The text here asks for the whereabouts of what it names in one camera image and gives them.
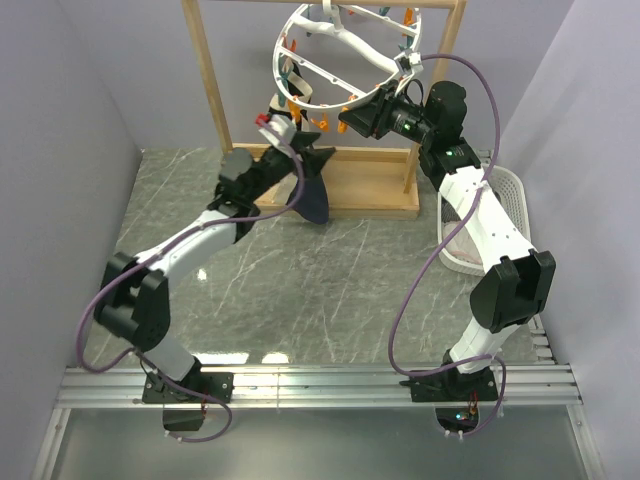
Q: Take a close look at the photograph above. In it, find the orange clip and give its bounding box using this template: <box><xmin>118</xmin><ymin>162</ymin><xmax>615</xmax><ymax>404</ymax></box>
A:
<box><xmin>337</xmin><ymin>107</ymin><xmax>349</xmax><ymax>134</ymax></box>
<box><xmin>287</xmin><ymin>101</ymin><xmax>306</xmax><ymax>124</ymax></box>
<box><xmin>310</xmin><ymin>112</ymin><xmax>331</xmax><ymax>132</ymax></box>

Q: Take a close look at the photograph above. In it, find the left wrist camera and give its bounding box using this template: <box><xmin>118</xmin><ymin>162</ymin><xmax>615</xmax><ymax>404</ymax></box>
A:
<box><xmin>255</xmin><ymin>114</ymin><xmax>297</xmax><ymax>145</ymax></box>

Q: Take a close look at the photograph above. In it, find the purple cable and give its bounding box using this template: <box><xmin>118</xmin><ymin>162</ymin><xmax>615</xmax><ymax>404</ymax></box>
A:
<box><xmin>74</xmin><ymin>122</ymin><xmax>307</xmax><ymax>444</ymax></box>
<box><xmin>387</xmin><ymin>53</ymin><xmax>509</xmax><ymax>437</ymax></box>

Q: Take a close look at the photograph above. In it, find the navy blue underwear beige waistband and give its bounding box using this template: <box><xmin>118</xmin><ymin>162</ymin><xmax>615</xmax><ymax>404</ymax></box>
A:
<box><xmin>287</xmin><ymin>173</ymin><xmax>329</xmax><ymax>225</ymax></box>

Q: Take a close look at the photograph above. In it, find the white perforated laundry basket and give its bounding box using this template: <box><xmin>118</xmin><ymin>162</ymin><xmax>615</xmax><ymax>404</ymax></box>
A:
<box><xmin>437</xmin><ymin>166</ymin><xmax>533</xmax><ymax>276</ymax></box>

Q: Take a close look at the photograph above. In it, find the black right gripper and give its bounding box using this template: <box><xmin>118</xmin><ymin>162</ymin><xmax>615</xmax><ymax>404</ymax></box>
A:
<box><xmin>339</xmin><ymin>80</ymin><xmax>436</xmax><ymax>147</ymax></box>

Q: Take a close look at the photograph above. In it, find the white round clip hanger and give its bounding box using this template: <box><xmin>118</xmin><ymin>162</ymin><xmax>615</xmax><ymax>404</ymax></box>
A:
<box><xmin>271</xmin><ymin>1</ymin><xmax>423</xmax><ymax>113</ymax></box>

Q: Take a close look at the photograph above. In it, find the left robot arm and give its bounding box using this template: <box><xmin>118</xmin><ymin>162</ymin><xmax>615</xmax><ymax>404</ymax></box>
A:
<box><xmin>89</xmin><ymin>128</ymin><xmax>336</xmax><ymax>403</ymax></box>

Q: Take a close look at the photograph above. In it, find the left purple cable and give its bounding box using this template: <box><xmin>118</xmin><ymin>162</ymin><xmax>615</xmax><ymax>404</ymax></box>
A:
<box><xmin>74</xmin><ymin>122</ymin><xmax>307</xmax><ymax>444</ymax></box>

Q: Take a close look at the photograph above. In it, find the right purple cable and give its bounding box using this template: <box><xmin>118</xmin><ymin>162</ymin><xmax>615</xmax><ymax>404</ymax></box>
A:
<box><xmin>387</xmin><ymin>53</ymin><xmax>509</xmax><ymax>437</ymax></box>

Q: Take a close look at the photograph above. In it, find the wooden hanger stand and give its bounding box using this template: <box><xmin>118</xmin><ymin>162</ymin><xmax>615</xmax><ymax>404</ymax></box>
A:
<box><xmin>182</xmin><ymin>1</ymin><xmax>466</xmax><ymax>219</ymax></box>

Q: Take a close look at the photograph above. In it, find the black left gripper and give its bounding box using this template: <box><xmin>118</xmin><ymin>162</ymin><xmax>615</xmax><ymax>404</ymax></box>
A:
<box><xmin>246</xmin><ymin>131</ymin><xmax>336</xmax><ymax>203</ymax></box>

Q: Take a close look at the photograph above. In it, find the aluminium mounting rail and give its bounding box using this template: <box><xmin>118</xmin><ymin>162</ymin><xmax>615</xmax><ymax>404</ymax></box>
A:
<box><xmin>33</xmin><ymin>364</ymin><xmax>605</xmax><ymax>479</ymax></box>

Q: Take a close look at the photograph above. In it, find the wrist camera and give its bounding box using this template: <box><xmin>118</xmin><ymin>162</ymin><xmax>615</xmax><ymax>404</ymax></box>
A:
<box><xmin>255</xmin><ymin>114</ymin><xmax>297</xmax><ymax>145</ymax></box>
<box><xmin>394</xmin><ymin>49</ymin><xmax>423</xmax><ymax>94</ymax></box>

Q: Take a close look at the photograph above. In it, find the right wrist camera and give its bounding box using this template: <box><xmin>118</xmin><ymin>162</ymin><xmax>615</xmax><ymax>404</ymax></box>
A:
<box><xmin>394</xmin><ymin>49</ymin><xmax>423</xmax><ymax>94</ymax></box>

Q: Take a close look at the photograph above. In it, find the black hanging underwear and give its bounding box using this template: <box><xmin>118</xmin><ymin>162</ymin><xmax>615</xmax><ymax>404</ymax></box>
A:
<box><xmin>268</xmin><ymin>63</ymin><xmax>313</xmax><ymax>132</ymax></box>

